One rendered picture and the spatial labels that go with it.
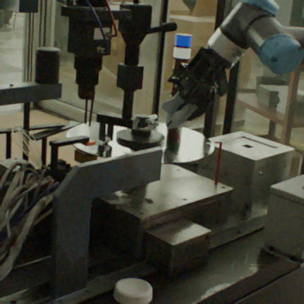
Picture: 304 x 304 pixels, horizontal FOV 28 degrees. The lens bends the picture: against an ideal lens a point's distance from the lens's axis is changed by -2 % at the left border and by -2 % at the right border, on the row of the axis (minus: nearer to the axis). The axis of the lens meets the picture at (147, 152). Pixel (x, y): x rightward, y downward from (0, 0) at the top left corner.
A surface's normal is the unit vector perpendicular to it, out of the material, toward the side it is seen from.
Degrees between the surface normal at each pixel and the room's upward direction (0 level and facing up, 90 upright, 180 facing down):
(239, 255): 0
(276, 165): 90
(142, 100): 90
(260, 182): 90
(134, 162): 90
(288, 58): 114
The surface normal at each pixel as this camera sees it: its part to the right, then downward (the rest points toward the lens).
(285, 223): -0.71, 0.15
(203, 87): 0.54, 0.70
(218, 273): 0.08, -0.95
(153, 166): 0.70, 0.27
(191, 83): -0.62, -0.03
